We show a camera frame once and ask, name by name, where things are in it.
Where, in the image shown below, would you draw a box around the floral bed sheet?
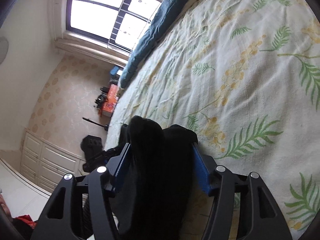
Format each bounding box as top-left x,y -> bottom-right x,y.
105,0 -> 319,239

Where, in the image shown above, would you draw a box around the black stick vacuum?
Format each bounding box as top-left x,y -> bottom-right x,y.
82,117 -> 108,131

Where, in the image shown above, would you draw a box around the black bag on box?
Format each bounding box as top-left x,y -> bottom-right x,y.
95,86 -> 110,109

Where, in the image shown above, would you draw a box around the red cardboard box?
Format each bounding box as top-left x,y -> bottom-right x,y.
99,84 -> 118,117

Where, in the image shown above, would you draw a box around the white drawer cabinet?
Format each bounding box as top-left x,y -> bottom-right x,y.
20,131 -> 86,192

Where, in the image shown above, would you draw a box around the blue storage box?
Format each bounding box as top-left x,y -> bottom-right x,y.
110,65 -> 123,79

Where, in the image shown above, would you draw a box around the teal quilt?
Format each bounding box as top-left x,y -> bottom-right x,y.
118,0 -> 188,90

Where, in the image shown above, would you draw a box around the black pants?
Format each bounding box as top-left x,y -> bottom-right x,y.
82,115 -> 199,240

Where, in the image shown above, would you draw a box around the window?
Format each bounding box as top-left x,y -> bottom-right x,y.
66,0 -> 161,53

